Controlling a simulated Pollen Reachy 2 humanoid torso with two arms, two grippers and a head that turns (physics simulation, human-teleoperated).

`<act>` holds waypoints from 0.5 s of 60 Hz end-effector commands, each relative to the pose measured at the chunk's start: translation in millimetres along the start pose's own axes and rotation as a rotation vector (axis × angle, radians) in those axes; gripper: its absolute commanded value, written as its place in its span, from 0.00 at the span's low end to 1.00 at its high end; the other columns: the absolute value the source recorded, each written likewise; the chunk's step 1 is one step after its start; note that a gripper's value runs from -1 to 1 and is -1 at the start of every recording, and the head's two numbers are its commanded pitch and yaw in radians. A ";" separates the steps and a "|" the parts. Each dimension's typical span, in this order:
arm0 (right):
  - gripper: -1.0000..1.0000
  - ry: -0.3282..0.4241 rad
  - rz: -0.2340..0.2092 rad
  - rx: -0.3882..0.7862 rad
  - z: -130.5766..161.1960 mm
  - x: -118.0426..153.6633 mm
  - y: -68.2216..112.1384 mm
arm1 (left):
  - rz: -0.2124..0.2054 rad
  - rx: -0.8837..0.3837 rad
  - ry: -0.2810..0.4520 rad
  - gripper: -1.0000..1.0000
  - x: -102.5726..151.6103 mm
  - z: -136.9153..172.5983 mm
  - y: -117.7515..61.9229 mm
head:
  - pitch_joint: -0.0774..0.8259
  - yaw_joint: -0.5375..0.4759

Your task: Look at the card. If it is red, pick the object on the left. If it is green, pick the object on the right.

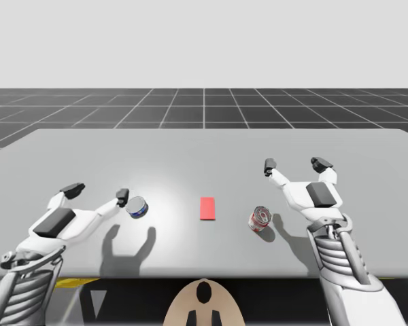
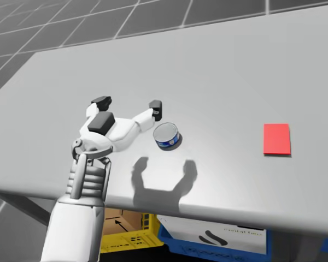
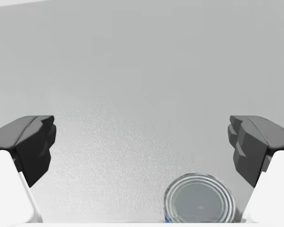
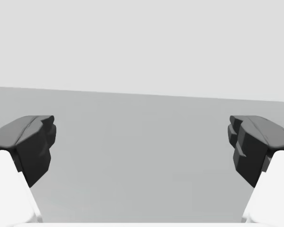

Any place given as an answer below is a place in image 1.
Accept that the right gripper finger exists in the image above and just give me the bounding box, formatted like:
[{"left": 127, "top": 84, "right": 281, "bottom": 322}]
[
  {"left": 310, "top": 156, "right": 339, "bottom": 186},
  {"left": 262, "top": 158, "right": 290, "bottom": 189}
]

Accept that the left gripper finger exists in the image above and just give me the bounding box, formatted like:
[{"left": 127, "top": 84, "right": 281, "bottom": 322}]
[
  {"left": 95, "top": 188, "right": 130, "bottom": 222},
  {"left": 46, "top": 182, "right": 86, "bottom": 213}
]

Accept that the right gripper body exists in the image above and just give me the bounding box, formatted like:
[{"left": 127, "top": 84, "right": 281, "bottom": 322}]
[{"left": 281, "top": 180, "right": 344, "bottom": 223}]

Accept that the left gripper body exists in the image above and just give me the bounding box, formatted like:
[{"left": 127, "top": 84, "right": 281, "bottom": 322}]
[{"left": 16, "top": 206, "right": 106, "bottom": 254}]

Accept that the blue flat can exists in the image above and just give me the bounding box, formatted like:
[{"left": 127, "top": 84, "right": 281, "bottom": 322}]
[{"left": 124, "top": 196, "right": 150, "bottom": 220}]

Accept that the red and white can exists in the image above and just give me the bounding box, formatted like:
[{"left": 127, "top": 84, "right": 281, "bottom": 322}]
[{"left": 247, "top": 205, "right": 273, "bottom": 234}]

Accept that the pink pad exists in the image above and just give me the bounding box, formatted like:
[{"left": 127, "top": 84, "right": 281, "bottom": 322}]
[{"left": 199, "top": 196, "right": 216, "bottom": 221}]

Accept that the tan robot part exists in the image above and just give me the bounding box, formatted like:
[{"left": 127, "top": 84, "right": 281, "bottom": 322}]
[{"left": 163, "top": 277, "right": 246, "bottom": 326}]

